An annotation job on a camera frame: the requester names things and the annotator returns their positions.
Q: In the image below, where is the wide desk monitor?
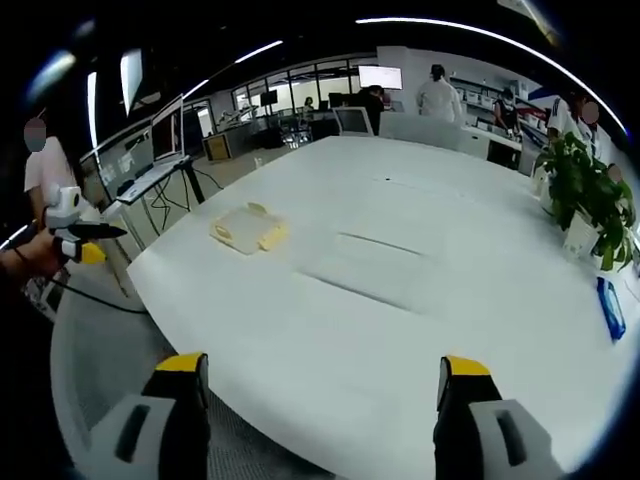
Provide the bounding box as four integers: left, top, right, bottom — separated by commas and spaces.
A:
78, 124, 154, 204

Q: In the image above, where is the yellow framed cabinet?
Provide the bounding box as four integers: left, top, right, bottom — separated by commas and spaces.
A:
201, 132, 233, 163

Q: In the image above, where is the tall desk monitor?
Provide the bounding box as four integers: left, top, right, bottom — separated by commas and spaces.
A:
150, 93, 186, 162

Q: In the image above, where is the cream plastic buckle part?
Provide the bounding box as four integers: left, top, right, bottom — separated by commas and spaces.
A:
256, 218, 290, 252
209, 222, 237, 246

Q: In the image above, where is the black cable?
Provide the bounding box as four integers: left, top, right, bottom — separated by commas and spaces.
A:
48, 276, 150, 316

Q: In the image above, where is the white monitor back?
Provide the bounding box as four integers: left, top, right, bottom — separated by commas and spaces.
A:
332, 106, 375, 138

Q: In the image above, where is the person's left hand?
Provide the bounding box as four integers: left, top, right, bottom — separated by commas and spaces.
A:
18, 228, 67, 281

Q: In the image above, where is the white chair backrest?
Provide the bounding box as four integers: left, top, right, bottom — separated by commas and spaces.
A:
378, 112, 463, 150

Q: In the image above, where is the bright wall screen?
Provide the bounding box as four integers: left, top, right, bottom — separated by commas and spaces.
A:
357, 65, 403, 92

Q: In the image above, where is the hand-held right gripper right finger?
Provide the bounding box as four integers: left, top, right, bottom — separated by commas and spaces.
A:
432, 354, 564, 480

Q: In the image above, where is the blue tissue packet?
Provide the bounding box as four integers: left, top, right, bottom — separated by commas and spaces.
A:
595, 275, 628, 343

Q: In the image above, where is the green potted plant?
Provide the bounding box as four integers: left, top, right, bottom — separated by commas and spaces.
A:
535, 130, 637, 272

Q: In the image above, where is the translucent cream flat pad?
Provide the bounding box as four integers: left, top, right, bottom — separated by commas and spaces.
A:
210, 201, 282, 257

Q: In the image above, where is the white plant pot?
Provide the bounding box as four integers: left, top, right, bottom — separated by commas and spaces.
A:
561, 210, 604, 259

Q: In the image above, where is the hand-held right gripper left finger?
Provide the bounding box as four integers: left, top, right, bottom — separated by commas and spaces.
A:
82, 352, 211, 480

